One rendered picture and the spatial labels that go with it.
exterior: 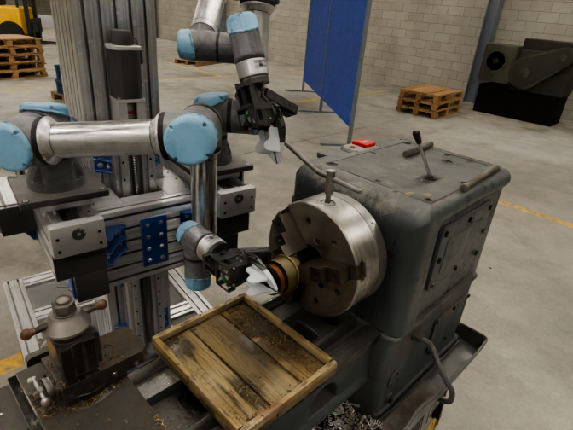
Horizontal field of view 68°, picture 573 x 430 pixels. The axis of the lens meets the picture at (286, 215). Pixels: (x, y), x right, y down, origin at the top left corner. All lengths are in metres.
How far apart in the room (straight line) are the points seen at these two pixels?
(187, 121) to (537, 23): 10.39
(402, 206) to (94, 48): 1.01
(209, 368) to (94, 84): 0.92
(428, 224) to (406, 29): 11.32
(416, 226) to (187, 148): 0.58
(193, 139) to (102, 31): 0.58
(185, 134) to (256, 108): 0.18
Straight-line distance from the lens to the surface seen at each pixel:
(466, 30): 11.60
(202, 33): 1.21
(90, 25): 1.47
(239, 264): 1.02
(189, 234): 1.16
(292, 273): 1.02
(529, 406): 2.59
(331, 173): 1.04
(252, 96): 1.06
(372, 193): 1.16
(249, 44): 1.08
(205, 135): 1.01
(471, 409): 2.42
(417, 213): 1.09
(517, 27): 11.22
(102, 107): 1.50
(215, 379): 1.07
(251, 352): 1.12
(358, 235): 1.03
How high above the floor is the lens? 1.67
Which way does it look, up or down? 26 degrees down
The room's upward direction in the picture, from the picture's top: 5 degrees clockwise
